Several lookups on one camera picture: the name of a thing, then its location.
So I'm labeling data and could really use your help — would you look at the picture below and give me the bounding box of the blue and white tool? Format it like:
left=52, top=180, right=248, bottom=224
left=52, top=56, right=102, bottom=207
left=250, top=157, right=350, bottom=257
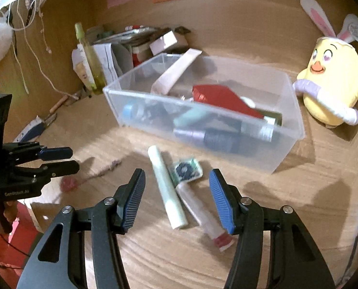
left=14, top=113, right=57, bottom=142

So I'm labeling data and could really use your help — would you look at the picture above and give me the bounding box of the pile of flat packets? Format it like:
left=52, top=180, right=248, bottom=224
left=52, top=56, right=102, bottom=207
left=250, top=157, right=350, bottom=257
left=93, top=24, right=191, bottom=55

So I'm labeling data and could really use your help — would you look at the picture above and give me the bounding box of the red pouch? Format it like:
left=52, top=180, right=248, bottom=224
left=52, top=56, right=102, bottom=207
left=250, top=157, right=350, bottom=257
left=192, top=84, right=265, bottom=120

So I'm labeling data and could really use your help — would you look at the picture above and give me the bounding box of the folded white paper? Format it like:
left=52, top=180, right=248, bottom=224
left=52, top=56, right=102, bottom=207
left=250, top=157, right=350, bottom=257
left=93, top=44, right=125, bottom=85

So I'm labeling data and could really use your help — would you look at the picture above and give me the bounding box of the red and white container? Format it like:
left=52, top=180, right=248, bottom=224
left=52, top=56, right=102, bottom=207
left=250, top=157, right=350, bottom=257
left=132, top=45, right=152, bottom=67

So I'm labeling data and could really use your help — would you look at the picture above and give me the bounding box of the wooden stick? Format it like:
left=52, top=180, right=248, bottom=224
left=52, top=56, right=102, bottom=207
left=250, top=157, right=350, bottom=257
left=49, top=94, right=69, bottom=113

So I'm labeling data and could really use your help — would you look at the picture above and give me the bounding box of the small teal packet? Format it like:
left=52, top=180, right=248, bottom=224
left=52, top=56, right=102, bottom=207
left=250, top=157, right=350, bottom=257
left=169, top=157, right=203, bottom=185

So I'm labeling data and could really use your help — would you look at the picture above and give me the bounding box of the teal tube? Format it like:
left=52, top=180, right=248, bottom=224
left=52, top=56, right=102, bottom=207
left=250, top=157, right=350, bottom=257
left=173, top=108, right=211, bottom=130

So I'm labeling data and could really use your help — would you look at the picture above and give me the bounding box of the pink cardboard box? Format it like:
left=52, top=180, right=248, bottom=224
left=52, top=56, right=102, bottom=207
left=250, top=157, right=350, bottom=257
left=149, top=32, right=181, bottom=56

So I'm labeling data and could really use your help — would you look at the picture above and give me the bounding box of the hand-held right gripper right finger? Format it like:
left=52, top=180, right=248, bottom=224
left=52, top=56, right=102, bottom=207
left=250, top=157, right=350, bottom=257
left=209, top=169, right=336, bottom=289

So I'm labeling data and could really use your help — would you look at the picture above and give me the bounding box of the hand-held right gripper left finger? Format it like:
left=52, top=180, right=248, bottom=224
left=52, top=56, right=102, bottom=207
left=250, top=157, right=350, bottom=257
left=16, top=168, right=146, bottom=289

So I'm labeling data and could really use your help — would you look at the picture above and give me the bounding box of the silver capped tube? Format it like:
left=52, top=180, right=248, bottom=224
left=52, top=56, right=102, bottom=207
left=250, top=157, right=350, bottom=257
left=241, top=120, right=274, bottom=142

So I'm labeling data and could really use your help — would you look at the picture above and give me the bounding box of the yellow and white packet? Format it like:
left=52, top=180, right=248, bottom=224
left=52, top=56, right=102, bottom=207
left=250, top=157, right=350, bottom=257
left=72, top=44, right=96, bottom=92

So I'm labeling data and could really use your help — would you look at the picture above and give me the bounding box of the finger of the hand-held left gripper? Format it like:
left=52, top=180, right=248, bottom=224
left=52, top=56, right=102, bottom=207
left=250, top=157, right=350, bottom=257
left=31, top=160, right=80, bottom=179
left=36, top=146, right=73, bottom=162

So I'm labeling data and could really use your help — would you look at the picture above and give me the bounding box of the white cord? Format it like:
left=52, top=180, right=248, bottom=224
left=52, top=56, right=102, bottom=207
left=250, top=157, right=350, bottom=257
left=7, top=0, right=80, bottom=100

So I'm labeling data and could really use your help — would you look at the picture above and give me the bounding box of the clear plastic storage box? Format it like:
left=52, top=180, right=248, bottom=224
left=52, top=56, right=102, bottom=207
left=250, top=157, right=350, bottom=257
left=102, top=53, right=305, bottom=173

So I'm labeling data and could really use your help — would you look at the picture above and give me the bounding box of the purple tube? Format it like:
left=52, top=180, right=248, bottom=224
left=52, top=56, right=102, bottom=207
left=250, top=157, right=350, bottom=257
left=173, top=128, right=206, bottom=143

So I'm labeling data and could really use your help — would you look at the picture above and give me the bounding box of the red cloth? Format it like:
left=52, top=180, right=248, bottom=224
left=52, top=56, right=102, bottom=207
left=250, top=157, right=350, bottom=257
left=0, top=200, right=44, bottom=277

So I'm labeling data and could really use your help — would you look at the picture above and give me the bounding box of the light green tube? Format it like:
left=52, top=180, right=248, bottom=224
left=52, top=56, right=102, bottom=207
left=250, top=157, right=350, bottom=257
left=148, top=145, right=188, bottom=229

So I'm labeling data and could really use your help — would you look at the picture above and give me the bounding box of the dark ribbed bottle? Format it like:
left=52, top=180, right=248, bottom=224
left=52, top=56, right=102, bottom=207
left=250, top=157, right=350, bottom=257
left=203, top=129, right=243, bottom=154

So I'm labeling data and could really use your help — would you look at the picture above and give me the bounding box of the beige cream tube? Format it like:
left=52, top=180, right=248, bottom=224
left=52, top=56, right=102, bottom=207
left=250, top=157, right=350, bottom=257
left=150, top=48, right=202, bottom=95

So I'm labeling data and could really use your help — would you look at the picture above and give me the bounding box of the green plastic bottle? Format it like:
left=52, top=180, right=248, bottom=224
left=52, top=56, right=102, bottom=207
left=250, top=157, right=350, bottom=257
left=74, top=22, right=107, bottom=95

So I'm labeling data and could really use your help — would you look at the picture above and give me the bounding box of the translucent tube with red cap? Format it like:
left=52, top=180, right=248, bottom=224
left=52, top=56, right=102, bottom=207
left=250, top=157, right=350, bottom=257
left=176, top=183, right=235, bottom=251

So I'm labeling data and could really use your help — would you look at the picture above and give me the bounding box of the yellow chick plush toy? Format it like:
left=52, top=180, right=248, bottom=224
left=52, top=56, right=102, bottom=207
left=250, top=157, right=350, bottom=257
left=293, top=0, right=358, bottom=128

